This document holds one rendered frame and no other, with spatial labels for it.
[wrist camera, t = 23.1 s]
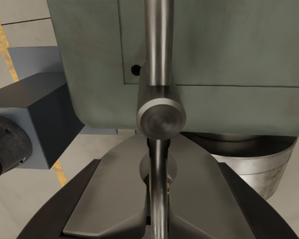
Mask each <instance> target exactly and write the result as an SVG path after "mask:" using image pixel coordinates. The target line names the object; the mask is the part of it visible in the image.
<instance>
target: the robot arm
mask: <svg viewBox="0 0 299 239"><path fill-rule="evenodd" d="M31 154H32V144H31V141H30V139H29V137H28V135H27V134H26V133H25V131H24V130H23V129H22V128H21V127H19V126H18V125H17V124H15V123H14V122H12V121H10V120H8V119H5V118H2V117H0V176H1V175H2V174H4V173H6V172H8V171H10V170H12V169H14V168H16V167H18V166H20V165H22V164H23V163H24V162H25V161H27V160H28V159H29V157H30V156H31ZM149 172H150V152H149V138H148V137H146V136H145V135H143V134H142V133H141V132H139V133H137V134H135V135H133V136H132V137H130V138H128V139H126V140H124V141H123V142H121V143H119V144H118V145H116V146H115V147H113V148H112V149H111V150H109V151H108V152H107V153H106V154H105V155H104V156H103V157H101V158H100V159H94V160H93V161H91V162H90V163H89V164H88V165H87V166H86V167H85V168H83V169H82V170H81V171H80V172H79V173H78V174H77V175H76V176H74V177H73V178H72V179H71V180H70V181H69V182H68V183H67V184H65V185H64V186H63V187H62V188H61V189H60V190H59V191H58V192H57V193H55V194H54V195H53V196H52V197H51V198H50V199H49V200H48V201H47V202H46V203H45V204H44V205H43V206H42V207H41V208H40V209H39V210H38V211H37V212H36V213H35V215H34V216H33V217H32V218H31V219H30V221H29V222H28V223H27V224H26V226H25V227H24V228H23V230H22V231H21V232H20V234H19V235H18V236H17V238H16V239H142V238H143V236H144V234H145V231H146V221H147V187H146V184H145V183H144V181H143V180H144V178H145V177H146V176H147V175H148V174H149ZM167 174H168V175H169V176H170V178H171V179H172V181H173V183H172V184H171V185H170V187H169V200H168V225H169V234H170V237H171V238H172V239H299V237H298V236H297V235H296V233H295V232H294V231H293V229H292V228H291V227H290V226H289V224H288V223H287V222H286V221H285V220H284V219H283V218H282V217H281V216H280V215H279V214H278V212H277V211H276V210H275V209H274V208H273V207H272V206H271V205H270V204H269V203H268V202H266V201H265V200H264V199H263V198H262V197H261V196H260V195H259V194H258V193H257V192H256V191H255V190H254V189H253V188H252V187H250V186H249V185H248V184H247V183H246V182H245V181H244V180H243V179H242V178H241V177H240V176H239V175H238V174H237V173H236V172H235V171H234V170H233V169H232V168H231V167H230V166H229V165H227V164H226V163H225V162H218V161H217V160H216V159H215V158H214V157H213V156H212V155H211V154H210V153H208V152H207V151H206V150H205V149H203V148H202V147H201V146H199V145H198V144H196V143H195V142H193V141H192V140H190V139H188V138H186V137H184V136H183V135H181V134H178V135H176V136H175V137H173V138H170V139H168V164H167Z"/></svg>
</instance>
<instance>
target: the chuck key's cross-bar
mask: <svg viewBox="0 0 299 239"><path fill-rule="evenodd" d="M174 1H175V0H144V11H145V42H146V73H147V86H158V85H168V86H169V85H171V69H172V47H173V24H174ZM167 164H168V139H166V140H154V139H150V138H149V180H150V213H151V239H168V174H167Z"/></svg>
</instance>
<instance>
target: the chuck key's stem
mask: <svg viewBox="0 0 299 239"><path fill-rule="evenodd" d="M186 120H187V116H186V112H185V109H184V106H183V103H182V101H181V98H180V95H179V92H178V89H177V86H176V83H175V80H174V77H173V74H172V73H171V85H169V86H168V85H158V86H147V73H146V57H145V63H144V64H143V65H142V67H141V69H140V78H139V91H138V103H137V116H136V123H137V127H138V129H139V131H140V132H141V133H142V134H143V135H145V136H146V137H148V138H150V139H154V140H166V139H170V138H173V137H175V136H176V135H178V134H179V133H180V132H181V131H182V130H183V128H184V126H185V124H186Z"/></svg>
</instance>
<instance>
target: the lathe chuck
mask: <svg viewBox="0 0 299 239"><path fill-rule="evenodd" d="M289 159H290V158H289ZM289 159H288V161H287V162H285V163H284V164H283V165H281V166H279V167H277V168H275V169H272V170H270V171H266V172H261V173H255V174H238V175H239V176H240V177H241V178H242V179H243V180H244V181H245V182H246V183H247V184H248V185H249V186H250V187H252V188H253V189H254V190H255V191H256V192H257V193H258V194H259V195H260V196H261V197H262V198H263V199H264V200H268V199H269V198H270V197H271V196H273V194H274V193H275V192H276V190H277V188H278V186H279V183H280V181H281V178H282V176H283V174H284V171H285V169H286V167H287V164H288V162H289ZM168 178H170V176H169V175H168ZM170 179H171V178H170ZM171 180H172V179H171Z"/></svg>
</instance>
